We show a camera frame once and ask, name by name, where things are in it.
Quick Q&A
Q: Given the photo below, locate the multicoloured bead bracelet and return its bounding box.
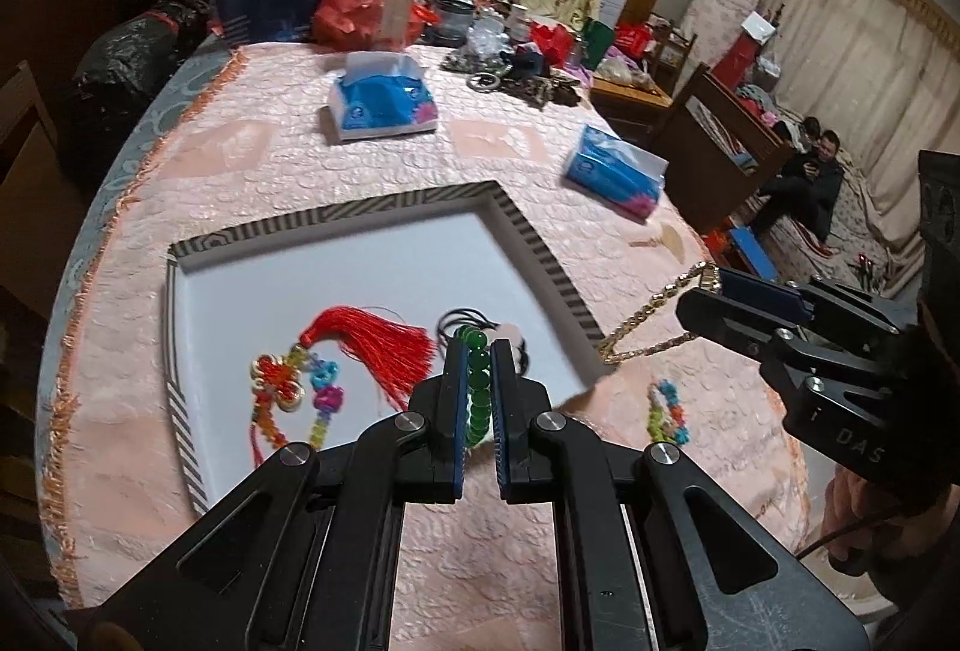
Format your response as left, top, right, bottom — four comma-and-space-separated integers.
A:
645, 379, 691, 448

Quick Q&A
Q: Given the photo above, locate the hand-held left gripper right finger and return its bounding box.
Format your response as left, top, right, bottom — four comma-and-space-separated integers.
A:
491, 337, 893, 651

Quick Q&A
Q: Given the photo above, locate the red tassel knot ornament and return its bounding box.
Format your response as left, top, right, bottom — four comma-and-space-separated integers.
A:
251, 306, 440, 468

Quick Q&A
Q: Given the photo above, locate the pale blue patterned tablecloth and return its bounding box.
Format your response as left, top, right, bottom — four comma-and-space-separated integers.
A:
34, 42, 248, 592

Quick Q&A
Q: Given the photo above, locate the pale gold bead chain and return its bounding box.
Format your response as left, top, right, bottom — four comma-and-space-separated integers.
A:
598, 262, 725, 367

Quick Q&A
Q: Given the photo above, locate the pile of assorted accessories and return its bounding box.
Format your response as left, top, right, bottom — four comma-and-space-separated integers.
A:
439, 0, 593, 108

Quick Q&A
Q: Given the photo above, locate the small wooden side table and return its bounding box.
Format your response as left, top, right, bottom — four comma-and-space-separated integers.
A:
589, 77, 676, 146

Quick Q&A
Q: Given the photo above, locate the person's right hand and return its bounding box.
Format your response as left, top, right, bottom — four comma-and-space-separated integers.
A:
821, 471, 946, 577

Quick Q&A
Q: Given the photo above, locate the dark wooden chair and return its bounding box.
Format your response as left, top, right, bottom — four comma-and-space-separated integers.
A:
660, 62, 796, 239

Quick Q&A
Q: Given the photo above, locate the dark cord pendant necklace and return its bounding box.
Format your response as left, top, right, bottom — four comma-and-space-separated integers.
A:
435, 310, 533, 376

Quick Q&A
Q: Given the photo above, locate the red plastic bag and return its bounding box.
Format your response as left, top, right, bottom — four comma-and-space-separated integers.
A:
311, 0, 428, 52

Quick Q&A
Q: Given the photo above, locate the beige curtain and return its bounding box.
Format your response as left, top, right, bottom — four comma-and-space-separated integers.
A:
750, 0, 960, 292

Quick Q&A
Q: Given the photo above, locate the blue stool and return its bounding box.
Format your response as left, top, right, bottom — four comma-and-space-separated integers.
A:
727, 227, 785, 281

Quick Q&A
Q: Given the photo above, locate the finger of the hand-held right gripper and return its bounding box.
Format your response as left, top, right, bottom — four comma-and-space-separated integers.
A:
675, 286, 895, 423
705, 267, 920, 335

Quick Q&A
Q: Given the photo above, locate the pink embossed tablecloth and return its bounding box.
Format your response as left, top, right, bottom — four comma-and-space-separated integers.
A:
34, 42, 815, 651

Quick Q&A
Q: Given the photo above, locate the red gift bag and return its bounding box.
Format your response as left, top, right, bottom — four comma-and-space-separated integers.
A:
529, 19, 578, 67

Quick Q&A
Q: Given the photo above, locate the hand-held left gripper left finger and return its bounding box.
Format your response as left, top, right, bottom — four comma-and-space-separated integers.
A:
79, 337, 470, 651

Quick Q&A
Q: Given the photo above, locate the brown wooden chair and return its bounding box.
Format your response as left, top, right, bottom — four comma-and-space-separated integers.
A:
0, 58, 87, 337

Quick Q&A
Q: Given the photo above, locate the green gift bag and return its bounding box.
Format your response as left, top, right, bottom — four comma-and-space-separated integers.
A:
581, 19, 616, 68

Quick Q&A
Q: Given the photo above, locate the black plastic bag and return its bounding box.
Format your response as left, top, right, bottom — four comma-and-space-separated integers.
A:
64, 0, 218, 172

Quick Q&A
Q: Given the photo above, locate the striped shallow box tray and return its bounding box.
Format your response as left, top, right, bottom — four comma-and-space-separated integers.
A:
163, 180, 612, 517

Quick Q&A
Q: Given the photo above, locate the blue tissue box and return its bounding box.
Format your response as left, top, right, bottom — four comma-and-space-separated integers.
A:
322, 51, 440, 143
562, 124, 670, 223

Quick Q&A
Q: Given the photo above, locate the green bead bracelet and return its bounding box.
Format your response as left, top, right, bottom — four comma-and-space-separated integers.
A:
450, 323, 500, 449

